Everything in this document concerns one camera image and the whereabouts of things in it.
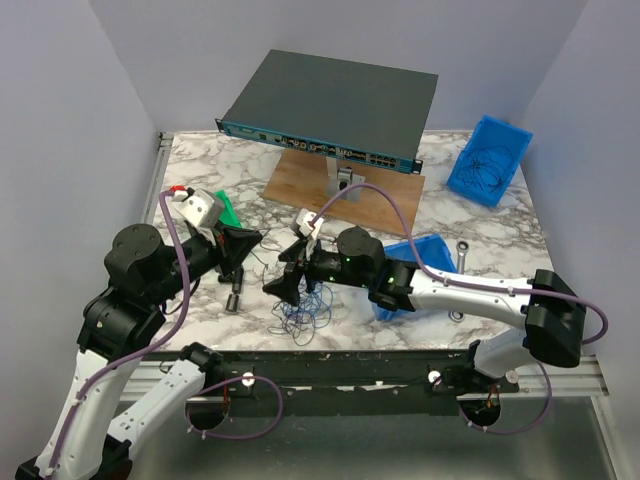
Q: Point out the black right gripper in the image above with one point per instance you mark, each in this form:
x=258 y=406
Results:
x=286 y=287

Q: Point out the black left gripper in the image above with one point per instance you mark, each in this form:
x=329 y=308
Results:
x=239 y=242

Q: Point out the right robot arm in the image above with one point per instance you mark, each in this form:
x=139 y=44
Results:
x=545 y=319

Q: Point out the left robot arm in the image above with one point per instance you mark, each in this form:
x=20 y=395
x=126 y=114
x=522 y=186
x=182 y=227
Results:
x=90 y=440

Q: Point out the green plastic bin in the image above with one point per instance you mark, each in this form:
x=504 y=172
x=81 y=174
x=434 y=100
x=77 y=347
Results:
x=228 y=216

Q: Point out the black T-shaped tool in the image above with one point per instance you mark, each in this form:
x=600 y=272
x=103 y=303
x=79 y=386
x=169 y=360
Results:
x=234 y=279

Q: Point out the small metal cylinder socket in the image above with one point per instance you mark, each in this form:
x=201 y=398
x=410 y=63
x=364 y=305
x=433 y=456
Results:
x=232 y=303

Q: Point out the brown wooden board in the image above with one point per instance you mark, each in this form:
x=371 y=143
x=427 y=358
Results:
x=300 y=180

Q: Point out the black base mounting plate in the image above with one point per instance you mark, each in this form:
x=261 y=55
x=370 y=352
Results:
x=255 y=384

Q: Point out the near blue plastic bin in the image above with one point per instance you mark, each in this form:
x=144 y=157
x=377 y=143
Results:
x=432 y=250

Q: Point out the blue plastic bin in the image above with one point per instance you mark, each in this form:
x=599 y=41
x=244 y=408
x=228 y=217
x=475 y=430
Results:
x=432 y=250
x=487 y=164

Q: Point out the silver ratchet wrench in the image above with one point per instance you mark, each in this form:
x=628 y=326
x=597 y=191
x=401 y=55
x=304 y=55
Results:
x=462 y=248

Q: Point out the far blue plastic bin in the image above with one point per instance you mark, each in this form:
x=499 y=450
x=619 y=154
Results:
x=487 y=164

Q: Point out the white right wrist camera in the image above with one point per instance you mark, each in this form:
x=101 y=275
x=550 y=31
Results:
x=308 y=225

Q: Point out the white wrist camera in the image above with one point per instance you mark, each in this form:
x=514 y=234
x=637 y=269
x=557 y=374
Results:
x=198 y=207
x=308 y=225

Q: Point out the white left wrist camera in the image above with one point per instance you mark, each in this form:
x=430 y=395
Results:
x=198 y=207

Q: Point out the grey metal bracket fixture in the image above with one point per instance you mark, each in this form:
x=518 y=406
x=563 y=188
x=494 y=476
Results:
x=340 y=176

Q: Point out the grey network switch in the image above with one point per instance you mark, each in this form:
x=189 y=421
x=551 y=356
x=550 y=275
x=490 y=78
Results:
x=364 y=113

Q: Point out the aluminium frame rail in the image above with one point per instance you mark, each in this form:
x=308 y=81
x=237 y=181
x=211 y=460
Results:
x=545 y=321

